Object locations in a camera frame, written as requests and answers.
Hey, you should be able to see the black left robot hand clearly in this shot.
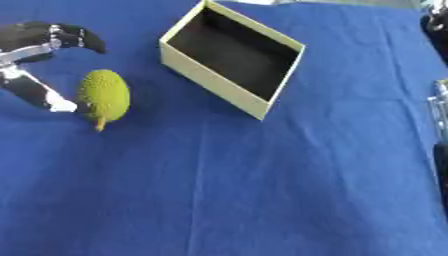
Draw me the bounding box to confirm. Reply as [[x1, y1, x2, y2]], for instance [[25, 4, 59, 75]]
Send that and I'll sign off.
[[0, 20, 109, 114]]

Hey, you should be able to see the tan box with black inside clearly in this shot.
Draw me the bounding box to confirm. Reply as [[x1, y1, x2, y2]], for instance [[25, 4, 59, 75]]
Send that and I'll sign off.
[[157, 0, 308, 122]]

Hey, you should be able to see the green spiky toy fruit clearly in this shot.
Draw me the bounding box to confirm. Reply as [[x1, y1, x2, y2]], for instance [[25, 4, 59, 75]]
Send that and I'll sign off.
[[75, 68, 133, 132]]

